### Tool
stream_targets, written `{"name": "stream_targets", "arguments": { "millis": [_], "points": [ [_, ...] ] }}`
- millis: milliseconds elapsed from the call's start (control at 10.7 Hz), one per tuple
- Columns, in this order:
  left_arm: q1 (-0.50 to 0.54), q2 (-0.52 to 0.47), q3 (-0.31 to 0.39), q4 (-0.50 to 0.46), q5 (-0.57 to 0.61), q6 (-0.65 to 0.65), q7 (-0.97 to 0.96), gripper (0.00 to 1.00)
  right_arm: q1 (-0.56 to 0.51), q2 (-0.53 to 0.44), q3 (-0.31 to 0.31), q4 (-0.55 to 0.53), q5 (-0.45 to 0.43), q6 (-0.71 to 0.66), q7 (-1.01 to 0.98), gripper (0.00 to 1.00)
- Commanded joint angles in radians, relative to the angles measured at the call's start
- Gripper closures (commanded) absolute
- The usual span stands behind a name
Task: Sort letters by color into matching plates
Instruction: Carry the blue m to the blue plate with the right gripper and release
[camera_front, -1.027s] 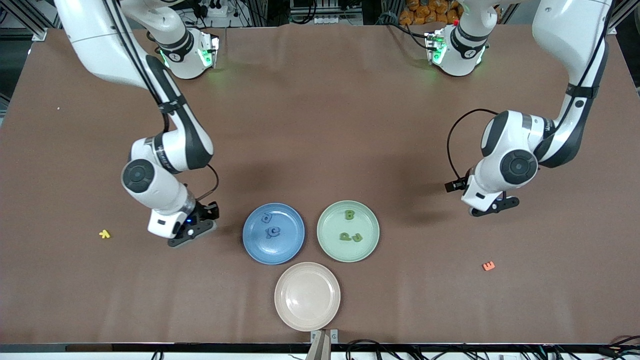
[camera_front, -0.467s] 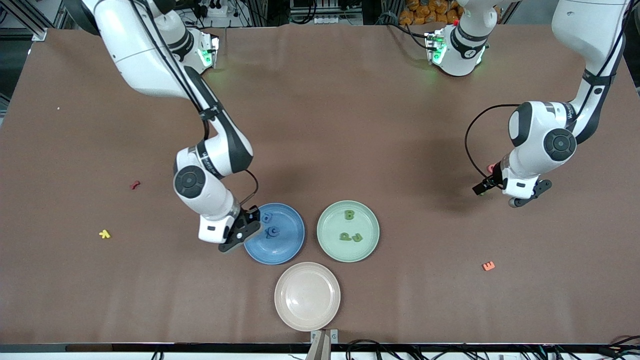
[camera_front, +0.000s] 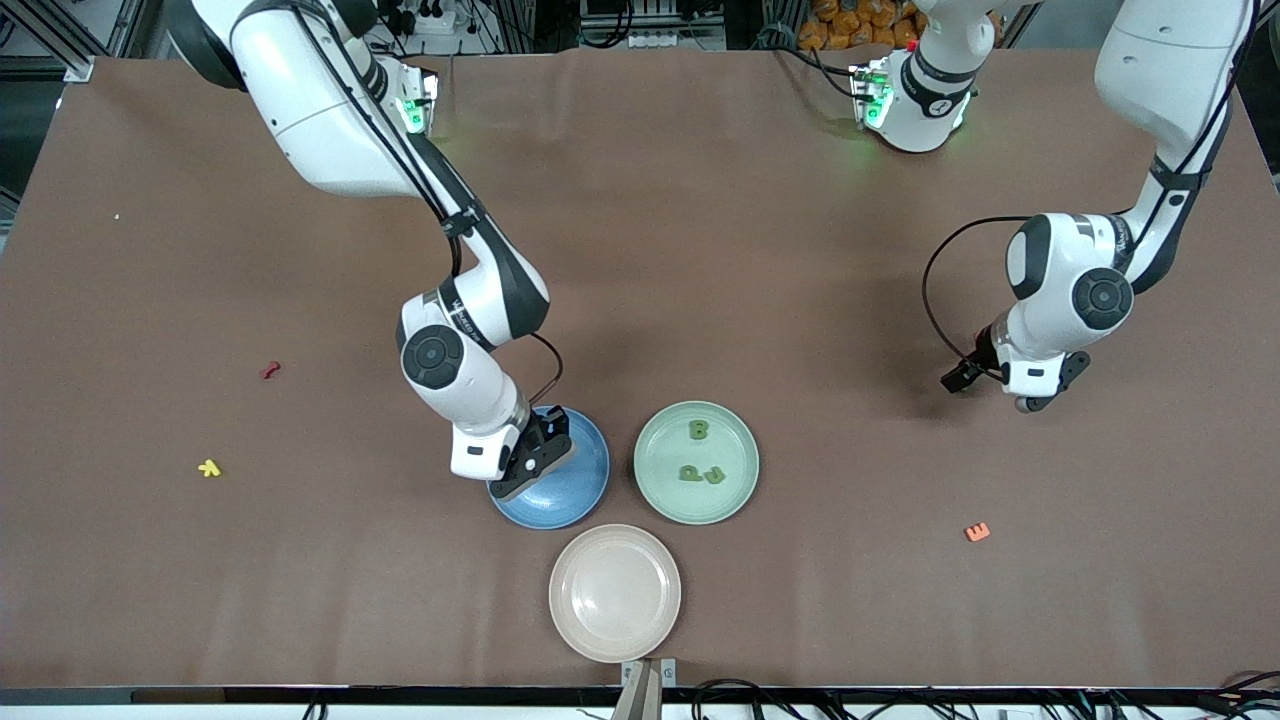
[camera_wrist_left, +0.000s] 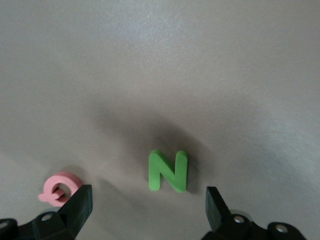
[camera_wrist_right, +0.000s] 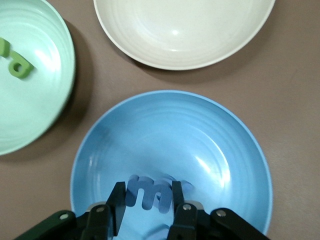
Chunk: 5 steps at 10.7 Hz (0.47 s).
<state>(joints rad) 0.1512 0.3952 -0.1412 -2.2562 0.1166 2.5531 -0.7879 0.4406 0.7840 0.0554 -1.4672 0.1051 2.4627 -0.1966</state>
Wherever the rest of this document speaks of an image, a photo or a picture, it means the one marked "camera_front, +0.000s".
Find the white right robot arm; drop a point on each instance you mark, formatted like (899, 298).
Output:
(330, 130)

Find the green foam letter B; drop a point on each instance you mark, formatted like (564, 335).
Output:
(691, 474)
(698, 431)

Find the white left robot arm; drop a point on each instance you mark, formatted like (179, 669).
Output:
(1160, 70)

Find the green foam letter u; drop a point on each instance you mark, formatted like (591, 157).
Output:
(714, 476)

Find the blue plate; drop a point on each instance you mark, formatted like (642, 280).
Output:
(585, 480)

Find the pale green plate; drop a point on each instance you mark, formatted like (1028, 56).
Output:
(700, 505)

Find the grey metal mount bracket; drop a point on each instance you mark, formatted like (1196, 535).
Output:
(640, 695)

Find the orange foam letter E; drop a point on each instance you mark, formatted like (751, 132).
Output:
(977, 533)

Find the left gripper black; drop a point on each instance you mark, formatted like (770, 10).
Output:
(982, 351)

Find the orange fruit pile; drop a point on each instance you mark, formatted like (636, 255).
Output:
(850, 25)

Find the aluminium frame profile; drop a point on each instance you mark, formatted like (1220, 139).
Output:
(78, 68)

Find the white power strip with plugs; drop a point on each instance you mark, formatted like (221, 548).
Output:
(440, 25)

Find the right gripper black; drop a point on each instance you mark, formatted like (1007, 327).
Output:
(553, 421)

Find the beige plate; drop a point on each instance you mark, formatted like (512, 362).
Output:
(615, 593)

